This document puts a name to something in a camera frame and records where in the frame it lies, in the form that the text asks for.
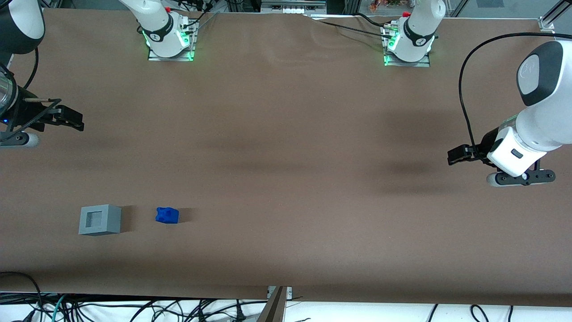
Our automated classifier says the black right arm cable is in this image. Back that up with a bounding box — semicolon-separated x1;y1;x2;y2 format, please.
21;45;40;91

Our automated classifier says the teal cable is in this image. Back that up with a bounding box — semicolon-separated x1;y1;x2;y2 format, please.
51;293;68;322

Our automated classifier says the short black cable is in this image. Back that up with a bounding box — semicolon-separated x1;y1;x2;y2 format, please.
355;13;396;26

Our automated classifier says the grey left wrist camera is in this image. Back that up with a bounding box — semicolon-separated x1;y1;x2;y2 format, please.
486;169;556;187

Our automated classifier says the orange colourful object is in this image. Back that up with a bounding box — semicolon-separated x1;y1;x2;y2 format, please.
370;0;405;12

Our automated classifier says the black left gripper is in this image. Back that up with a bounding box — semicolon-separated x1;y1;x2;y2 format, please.
447;127;510;166

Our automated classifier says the black looped floor cable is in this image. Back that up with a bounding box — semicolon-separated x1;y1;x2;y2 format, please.
0;271;43;322

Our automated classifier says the aluminium profile beam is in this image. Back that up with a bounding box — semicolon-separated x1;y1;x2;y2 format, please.
257;286;287;322

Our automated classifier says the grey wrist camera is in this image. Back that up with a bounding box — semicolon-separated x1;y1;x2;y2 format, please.
486;169;556;187
0;131;40;148

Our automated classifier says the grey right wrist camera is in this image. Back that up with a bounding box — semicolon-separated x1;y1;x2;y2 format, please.
0;131;40;148

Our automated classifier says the white power strip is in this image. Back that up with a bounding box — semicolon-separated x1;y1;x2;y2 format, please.
261;0;328;15

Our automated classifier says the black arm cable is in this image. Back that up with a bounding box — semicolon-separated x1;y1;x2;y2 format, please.
458;34;572;157
21;45;40;91

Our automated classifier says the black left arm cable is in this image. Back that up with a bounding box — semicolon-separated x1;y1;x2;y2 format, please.
458;34;572;157

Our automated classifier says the black base plug cable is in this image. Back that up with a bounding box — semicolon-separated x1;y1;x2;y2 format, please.
181;0;219;32

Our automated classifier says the gray square base block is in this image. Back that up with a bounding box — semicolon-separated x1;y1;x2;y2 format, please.
78;204;122;236

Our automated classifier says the brown paper table cover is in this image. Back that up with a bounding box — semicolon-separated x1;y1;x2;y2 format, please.
0;8;572;308

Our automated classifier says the aluminium frame extrusion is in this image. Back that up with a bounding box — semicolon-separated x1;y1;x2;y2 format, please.
543;0;572;28

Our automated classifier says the blue plastic part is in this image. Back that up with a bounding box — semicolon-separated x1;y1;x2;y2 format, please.
155;206;180;225

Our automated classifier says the long black cable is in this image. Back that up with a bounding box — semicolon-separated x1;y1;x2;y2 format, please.
303;13;398;38

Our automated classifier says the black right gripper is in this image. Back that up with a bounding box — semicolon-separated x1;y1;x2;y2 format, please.
0;91;84;135

